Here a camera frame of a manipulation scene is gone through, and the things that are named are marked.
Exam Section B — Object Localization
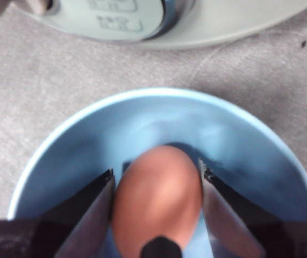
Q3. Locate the pale green electric steamer pot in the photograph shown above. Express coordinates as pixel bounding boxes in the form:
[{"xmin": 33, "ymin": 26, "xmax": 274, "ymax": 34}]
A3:
[{"xmin": 0, "ymin": 0, "xmax": 307, "ymax": 51}]

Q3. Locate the brown egg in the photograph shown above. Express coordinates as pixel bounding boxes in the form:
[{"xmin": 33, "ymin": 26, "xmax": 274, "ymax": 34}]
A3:
[{"xmin": 111, "ymin": 145, "xmax": 204, "ymax": 258}]

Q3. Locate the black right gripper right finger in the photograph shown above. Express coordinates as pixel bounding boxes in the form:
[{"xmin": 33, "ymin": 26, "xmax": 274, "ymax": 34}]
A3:
[{"xmin": 198, "ymin": 157, "xmax": 307, "ymax": 258}]

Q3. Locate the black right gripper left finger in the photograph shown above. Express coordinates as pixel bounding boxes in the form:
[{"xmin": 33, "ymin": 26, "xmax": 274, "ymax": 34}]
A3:
[{"xmin": 0, "ymin": 168, "xmax": 116, "ymax": 258}]

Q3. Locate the blue bowl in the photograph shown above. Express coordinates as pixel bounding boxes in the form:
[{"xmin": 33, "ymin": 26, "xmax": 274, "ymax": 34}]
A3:
[{"xmin": 6, "ymin": 87, "xmax": 307, "ymax": 258}]

